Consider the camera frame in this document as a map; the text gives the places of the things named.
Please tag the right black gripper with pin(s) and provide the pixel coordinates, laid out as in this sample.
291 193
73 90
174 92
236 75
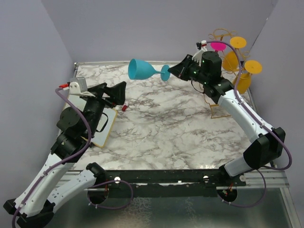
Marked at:
180 70

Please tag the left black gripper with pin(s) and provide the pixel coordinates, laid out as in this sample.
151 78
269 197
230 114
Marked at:
117 93

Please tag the blue plastic wine glass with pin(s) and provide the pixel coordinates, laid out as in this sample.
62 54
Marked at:
142 70

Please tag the pink plastic wine glass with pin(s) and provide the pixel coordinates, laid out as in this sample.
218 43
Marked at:
218 46

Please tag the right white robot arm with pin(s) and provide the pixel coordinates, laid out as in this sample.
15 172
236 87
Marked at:
265 140

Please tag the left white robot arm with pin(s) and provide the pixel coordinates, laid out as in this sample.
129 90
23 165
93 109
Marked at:
36 206

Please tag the yellow wine glass rear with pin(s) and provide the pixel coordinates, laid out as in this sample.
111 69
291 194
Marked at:
230 62

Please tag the yellow wine glass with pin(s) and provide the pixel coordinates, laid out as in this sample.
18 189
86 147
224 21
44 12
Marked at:
230 62
251 67

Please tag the yellow wine glass front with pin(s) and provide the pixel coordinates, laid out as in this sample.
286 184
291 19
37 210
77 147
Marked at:
251 67

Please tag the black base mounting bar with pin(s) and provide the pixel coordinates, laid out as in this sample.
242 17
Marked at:
164 183

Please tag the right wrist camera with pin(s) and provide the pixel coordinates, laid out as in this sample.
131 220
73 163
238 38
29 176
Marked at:
202 47

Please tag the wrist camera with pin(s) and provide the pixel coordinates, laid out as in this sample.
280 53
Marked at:
202 47
76 86

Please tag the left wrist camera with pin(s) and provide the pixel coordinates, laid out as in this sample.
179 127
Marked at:
76 86

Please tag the small whiteboard wooden frame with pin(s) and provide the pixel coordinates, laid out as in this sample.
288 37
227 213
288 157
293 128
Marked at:
105 123

